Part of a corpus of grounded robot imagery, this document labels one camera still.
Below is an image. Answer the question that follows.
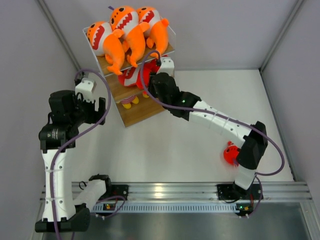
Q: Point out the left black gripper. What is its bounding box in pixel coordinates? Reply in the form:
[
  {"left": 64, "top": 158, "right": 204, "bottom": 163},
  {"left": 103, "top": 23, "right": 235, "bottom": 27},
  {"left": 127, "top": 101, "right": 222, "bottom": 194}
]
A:
[{"left": 68, "top": 91, "right": 106, "bottom": 127}]

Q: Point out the red shark plush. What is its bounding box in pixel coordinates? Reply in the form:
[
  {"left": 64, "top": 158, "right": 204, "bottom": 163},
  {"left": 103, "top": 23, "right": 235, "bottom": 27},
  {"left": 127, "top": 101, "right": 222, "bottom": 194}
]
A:
[
  {"left": 143, "top": 58, "right": 160, "bottom": 73},
  {"left": 117, "top": 64, "right": 152, "bottom": 90},
  {"left": 223, "top": 141, "right": 240, "bottom": 167}
]

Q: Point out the large orange shark plush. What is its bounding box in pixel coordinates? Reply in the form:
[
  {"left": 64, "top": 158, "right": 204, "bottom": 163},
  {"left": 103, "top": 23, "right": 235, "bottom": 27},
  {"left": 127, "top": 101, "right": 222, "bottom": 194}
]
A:
[{"left": 109, "top": 5, "right": 150, "bottom": 68}]

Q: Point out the red shark plush front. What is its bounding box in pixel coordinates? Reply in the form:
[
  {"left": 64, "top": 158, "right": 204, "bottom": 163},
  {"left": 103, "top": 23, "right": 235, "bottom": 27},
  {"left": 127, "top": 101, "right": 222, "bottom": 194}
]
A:
[{"left": 223, "top": 141, "right": 240, "bottom": 167}]

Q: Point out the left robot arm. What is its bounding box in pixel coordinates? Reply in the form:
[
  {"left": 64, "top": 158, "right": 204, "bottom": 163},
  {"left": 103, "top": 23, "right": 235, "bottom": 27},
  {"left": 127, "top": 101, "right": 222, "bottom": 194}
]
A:
[{"left": 35, "top": 90, "right": 113, "bottom": 236}]

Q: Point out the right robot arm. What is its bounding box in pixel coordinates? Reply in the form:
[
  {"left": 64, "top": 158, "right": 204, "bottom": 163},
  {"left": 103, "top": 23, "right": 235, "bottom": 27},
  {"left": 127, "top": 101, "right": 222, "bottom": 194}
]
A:
[{"left": 148, "top": 72, "right": 268, "bottom": 200}]

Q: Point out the striped yellow-footed plush left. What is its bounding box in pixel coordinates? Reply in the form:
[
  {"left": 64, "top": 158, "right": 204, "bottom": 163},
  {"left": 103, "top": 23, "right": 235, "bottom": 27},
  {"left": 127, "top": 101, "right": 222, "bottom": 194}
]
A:
[{"left": 120, "top": 95, "right": 140, "bottom": 110}]

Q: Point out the striped yellow-footed plush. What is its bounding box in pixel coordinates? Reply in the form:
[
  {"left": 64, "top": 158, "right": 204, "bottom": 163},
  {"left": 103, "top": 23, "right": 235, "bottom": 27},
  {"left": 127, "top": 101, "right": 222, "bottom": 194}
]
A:
[
  {"left": 142, "top": 91, "right": 150, "bottom": 98},
  {"left": 120, "top": 95, "right": 140, "bottom": 110}
]

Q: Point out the striped yellow-footed plush right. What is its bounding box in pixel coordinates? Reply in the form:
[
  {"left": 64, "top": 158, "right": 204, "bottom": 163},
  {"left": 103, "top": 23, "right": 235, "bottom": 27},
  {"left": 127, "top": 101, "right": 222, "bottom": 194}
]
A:
[{"left": 142, "top": 91, "right": 150, "bottom": 98}]

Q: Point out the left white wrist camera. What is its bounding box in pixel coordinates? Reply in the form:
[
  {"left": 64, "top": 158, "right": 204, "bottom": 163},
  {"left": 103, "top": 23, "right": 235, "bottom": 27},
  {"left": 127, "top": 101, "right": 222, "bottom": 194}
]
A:
[{"left": 75, "top": 77, "right": 96, "bottom": 103}]

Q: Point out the white wire wooden shelf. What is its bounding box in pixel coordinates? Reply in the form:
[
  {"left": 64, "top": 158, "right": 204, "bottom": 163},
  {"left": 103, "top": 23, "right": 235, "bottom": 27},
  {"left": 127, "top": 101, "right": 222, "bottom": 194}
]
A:
[{"left": 83, "top": 21, "right": 164, "bottom": 127}]

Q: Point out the aluminium mounting rail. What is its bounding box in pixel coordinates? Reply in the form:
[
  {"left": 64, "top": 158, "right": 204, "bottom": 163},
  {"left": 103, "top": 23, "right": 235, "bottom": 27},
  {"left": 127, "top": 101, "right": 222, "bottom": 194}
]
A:
[{"left": 39, "top": 181, "right": 313, "bottom": 201}]

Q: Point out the white slotted cable duct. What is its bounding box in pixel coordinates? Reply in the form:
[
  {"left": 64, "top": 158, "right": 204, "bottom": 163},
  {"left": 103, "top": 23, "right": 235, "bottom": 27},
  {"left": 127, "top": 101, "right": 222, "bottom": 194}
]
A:
[{"left": 92, "top": 202, "right": 240, "bottom": 214}]

